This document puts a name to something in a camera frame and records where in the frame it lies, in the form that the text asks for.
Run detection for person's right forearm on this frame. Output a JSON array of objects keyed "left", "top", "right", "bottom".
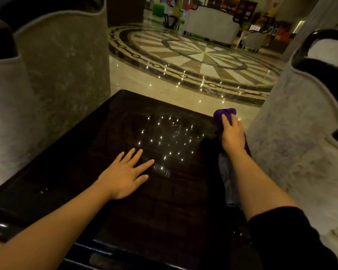
[{"left": 227, "top": 150, "right": 297, "bottom": 222}]

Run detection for person's left forearm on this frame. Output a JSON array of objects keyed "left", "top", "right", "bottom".
[{"left": 0, "top": 183, "right": 113, "bottom": 270}]

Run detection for purple cleaning cloth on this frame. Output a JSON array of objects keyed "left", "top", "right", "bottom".
[{"left": 213, "top": 108, "right": 252, "bottom": 158}]

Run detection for black stand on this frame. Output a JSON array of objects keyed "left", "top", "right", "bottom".
[{"left": 163, "top": 12, "right": 181, "bottom": 30}]

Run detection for white sofa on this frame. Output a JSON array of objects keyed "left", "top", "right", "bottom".
[{"left": 183, "top": 5, "right": 240, "bottom": 47}]

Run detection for dark pillar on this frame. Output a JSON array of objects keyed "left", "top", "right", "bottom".
[{"left": 106, "top": 0, "right": 145, "bottom": 27}]

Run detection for grey velvet armchair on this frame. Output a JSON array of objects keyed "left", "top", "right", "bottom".
[
  {"left": 0, "top": 14, "right": 62, "bottom": 193},
  {"left": 0, "top": 0, "right": 111, "bottom": 155}
]

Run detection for grey armchair with black frame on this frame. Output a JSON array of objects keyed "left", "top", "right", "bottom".
[{"left": 246, "top": 29, "right": 338, "bottom": 236}]

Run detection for dark glossy wooden table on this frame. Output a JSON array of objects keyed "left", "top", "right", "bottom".
[{"left": 0, "top": 89, "right": 255, "bottom": 270}]

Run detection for grey pillar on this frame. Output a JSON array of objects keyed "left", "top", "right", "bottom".
[{"left": 280, "top": 0, "right": 338, "bottom": 63}]

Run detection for person's right hand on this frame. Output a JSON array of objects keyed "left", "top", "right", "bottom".
[{"left": 220, "top": 114, "right": 247, "bottom": 155}]

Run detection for shelf of colourful goods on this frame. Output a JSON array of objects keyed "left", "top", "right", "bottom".
[{"left": 232, "top": 0, "right": 260, "bottom": 24}]

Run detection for small grey armchair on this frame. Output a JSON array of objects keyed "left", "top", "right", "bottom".
[{"left": 239, "top": 29, "right": 271, "bottom": 53}]

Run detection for person's left hand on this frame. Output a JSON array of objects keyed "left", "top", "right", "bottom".
[{"left": 97, "top": 148, "right": 155, "bottom": 200}]

